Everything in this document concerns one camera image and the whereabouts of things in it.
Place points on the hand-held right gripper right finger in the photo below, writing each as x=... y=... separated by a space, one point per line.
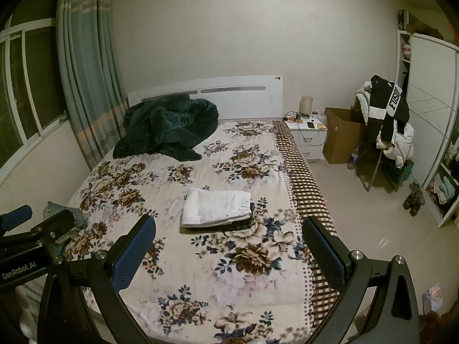
x=322 y=254

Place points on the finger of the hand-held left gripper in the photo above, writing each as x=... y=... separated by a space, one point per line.
x=53 y=225
x=16 y=215

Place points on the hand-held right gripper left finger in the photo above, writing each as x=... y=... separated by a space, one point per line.
x=132 y=254

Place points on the white pants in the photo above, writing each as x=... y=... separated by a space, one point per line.
x=211 y=206

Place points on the grey-blue clothes pile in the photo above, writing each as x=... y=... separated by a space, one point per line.
x=81 y=218

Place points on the brown checked sheet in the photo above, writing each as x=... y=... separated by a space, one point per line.
x=301 y=179

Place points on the folded dark jeans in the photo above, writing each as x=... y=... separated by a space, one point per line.
x=252 y=212

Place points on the dark chair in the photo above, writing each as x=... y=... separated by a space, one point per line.
x=365 y=165

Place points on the plastic water bottle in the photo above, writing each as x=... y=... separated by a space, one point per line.
x=353 y=159

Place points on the dark boot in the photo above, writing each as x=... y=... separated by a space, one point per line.
x=419 y=193
x=409 y=202

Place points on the white nightstand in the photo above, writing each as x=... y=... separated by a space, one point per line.
x=312 y=143

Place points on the pink and blue packet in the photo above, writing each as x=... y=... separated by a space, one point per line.
x=432 y=297

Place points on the teal storage bin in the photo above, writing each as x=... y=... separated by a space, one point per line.
x=407 y=172

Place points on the large cardboard box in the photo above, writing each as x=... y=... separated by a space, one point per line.
x=340 y=136

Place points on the brown garment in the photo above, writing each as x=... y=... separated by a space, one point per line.
x=430 y=329

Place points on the dark green blanket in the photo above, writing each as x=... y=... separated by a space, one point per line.
x=165 y=125

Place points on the white puffer jacket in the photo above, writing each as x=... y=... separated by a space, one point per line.
x=403 y=147

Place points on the white-framed window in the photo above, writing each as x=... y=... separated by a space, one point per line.
x=36 y=79

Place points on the stack of folded clothes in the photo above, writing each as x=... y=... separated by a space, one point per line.
x=444 y=190

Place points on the small table lamp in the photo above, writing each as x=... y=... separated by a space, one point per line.
x=307 y=105

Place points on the grey-green curtain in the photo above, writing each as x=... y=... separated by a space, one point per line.
x=82 y=79

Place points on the white fleece garment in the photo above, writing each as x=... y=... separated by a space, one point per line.
x=363 y=96

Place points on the black and white jacket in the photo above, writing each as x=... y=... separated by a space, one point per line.
x=376 y=96

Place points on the white bed with headboard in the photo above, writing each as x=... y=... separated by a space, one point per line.
x=233 y=100

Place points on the white wardrobe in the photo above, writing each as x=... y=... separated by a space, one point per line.
x=426 y=96

